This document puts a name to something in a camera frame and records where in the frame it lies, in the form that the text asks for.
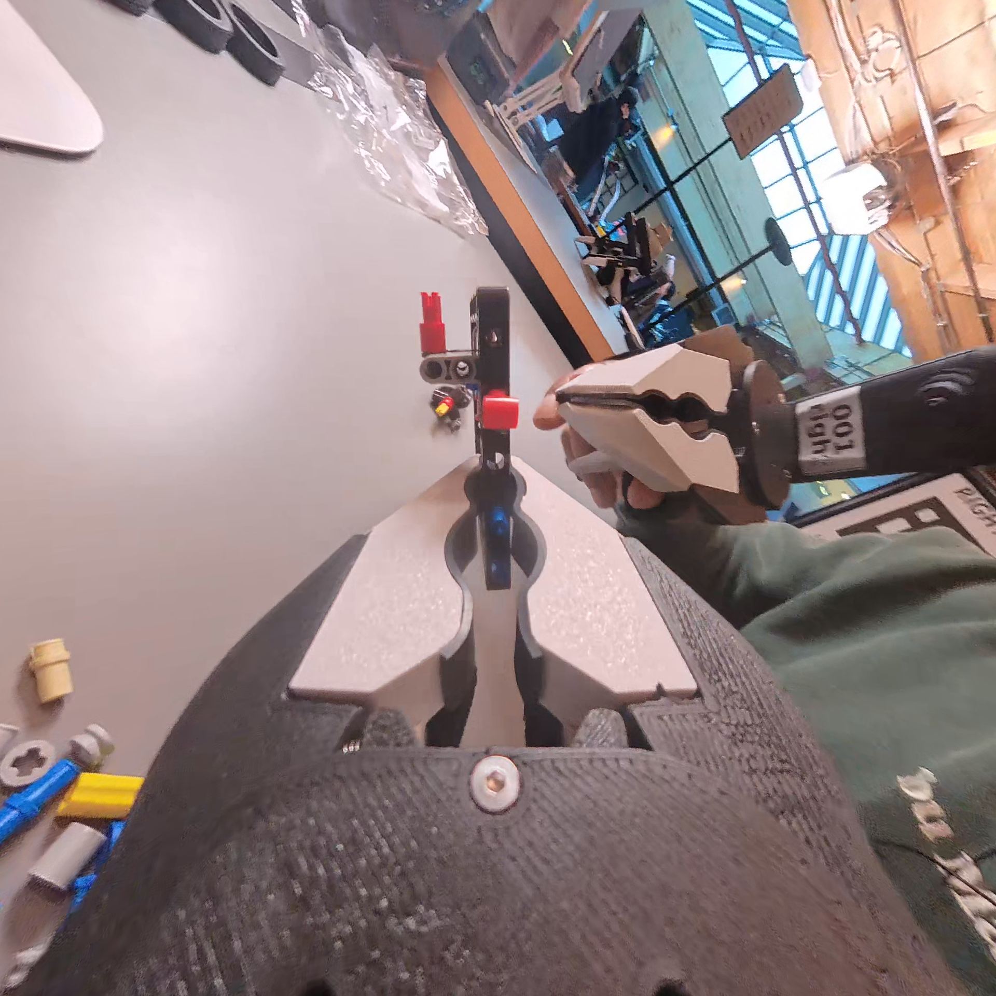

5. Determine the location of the grey desk orange edge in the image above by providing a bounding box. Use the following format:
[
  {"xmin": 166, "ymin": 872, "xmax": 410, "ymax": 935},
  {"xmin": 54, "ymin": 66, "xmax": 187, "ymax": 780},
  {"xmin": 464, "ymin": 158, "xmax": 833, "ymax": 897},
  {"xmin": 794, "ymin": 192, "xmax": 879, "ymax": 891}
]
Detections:
[{"xmin": 424, "ymin": 58, "xmax": 647, "ymax": 367}]

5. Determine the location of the white book stand base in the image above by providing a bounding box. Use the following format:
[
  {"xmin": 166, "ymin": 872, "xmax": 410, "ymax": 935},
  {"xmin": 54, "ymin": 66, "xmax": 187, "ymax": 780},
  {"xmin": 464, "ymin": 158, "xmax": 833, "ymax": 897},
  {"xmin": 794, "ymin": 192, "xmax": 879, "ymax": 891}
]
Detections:
[{"xmin": 0, "ymin": 0, "xmax": 104, "ymax": 159}]

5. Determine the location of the pile of small lego pieces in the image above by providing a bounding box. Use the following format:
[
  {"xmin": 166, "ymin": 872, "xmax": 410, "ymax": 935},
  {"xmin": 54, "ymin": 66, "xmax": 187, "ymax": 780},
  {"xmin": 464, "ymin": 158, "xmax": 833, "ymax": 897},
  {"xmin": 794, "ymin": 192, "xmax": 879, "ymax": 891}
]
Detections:
[{"xmin": 0, "ymin": 638, "xmax": 146, "ymax": 993}]

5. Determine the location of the brown hanging sign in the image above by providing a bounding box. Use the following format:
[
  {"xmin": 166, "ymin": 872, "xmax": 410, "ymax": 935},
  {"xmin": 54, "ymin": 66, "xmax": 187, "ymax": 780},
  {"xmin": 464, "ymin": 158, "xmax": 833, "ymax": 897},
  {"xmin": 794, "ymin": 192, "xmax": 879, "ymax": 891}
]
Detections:
[{"xmin": 722, "ymin": 64, "xmax": 804, "ymax": 160}]

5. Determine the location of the clear plastic bag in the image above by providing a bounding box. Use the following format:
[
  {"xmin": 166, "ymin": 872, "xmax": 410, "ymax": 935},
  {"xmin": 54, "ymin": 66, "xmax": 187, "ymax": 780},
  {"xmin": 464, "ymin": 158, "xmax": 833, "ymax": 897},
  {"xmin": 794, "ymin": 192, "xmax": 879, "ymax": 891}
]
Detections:
[{"xmin": 299, "ymin": 0, "xmax": 491, "ymax": 238}]

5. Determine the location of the person's right hand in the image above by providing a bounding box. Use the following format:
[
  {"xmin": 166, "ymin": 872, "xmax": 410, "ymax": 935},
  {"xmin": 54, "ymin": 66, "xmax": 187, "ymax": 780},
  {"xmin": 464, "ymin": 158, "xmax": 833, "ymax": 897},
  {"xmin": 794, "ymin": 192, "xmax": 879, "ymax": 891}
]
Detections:
[{"xmin": 533, "ymin": 361, "xmax": 664, "ymax": 510}]

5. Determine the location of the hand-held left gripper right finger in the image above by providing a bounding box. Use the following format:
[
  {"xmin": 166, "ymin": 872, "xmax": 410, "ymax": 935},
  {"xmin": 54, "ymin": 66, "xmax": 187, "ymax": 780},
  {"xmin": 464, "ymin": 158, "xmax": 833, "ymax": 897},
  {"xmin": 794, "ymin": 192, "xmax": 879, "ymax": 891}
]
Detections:
[{"xmin": 506, "ymin": 458, "xmax": 699, "ymax": 746}]

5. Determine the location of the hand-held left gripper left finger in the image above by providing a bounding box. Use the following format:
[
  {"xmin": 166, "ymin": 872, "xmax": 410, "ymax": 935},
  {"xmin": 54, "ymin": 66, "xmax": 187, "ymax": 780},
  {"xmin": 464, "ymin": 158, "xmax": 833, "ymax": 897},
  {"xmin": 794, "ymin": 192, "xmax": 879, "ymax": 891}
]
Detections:
[{"xmin": 286, "ymin": 455, "xmax": 487, "ymax": 746}]

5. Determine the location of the black lego frame assembly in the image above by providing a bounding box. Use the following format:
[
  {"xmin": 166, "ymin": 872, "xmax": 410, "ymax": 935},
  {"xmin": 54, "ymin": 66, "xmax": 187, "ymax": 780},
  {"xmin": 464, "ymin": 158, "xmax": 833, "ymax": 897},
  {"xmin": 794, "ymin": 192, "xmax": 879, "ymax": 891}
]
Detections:
[{"xmin": 419, "ymin": 286, "xmax": 521, "ymax": 590}]

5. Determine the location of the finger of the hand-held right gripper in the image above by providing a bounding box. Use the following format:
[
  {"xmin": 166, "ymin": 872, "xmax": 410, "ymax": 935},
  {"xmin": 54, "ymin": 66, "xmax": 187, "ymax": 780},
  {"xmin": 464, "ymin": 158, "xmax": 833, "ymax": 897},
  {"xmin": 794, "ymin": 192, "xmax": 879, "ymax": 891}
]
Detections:
[
  {"xmin": 555, "ymin": 344, "xmax": 734, "ymax": 419},
  {"xmin": 559, "ymin": 407, "xmax": 742, "ymax": 494}
]

